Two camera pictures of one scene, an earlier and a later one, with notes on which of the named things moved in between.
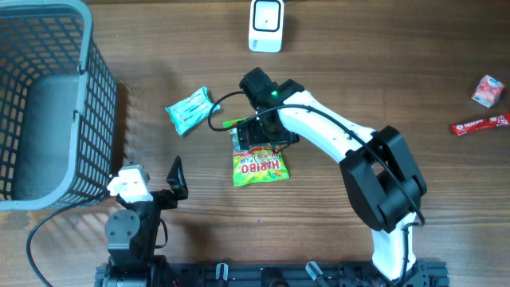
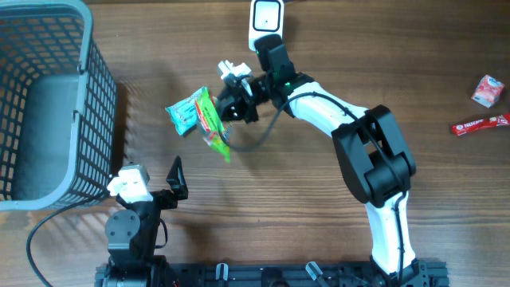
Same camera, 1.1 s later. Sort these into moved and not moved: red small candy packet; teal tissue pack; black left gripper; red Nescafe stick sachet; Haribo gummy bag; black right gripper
Moved: black right gripper; Haribo gummy bag
Not moved: teal tissue pack; red small candy packet; black left gripper; red Nescafe stick sachet
